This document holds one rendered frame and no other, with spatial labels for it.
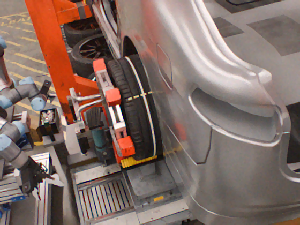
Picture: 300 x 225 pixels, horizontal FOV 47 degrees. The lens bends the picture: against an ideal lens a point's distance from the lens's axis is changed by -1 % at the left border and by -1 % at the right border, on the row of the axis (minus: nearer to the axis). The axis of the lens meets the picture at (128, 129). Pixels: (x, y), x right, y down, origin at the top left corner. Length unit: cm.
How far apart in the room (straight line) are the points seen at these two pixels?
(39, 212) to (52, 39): 123
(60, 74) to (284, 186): 167
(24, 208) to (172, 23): 188
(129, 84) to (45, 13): 73
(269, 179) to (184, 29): 61
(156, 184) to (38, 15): 140
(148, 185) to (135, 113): 82
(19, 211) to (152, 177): 103
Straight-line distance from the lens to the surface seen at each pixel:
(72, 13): 438
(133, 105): 188
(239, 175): 130
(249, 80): 108
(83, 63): 352
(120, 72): 197
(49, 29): 233
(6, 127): 169
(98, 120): 194
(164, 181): 257
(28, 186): 152
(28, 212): 268
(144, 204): 253
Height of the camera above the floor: 222
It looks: 42 degrees down
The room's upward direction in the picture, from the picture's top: 11 degrees counter-clockwise
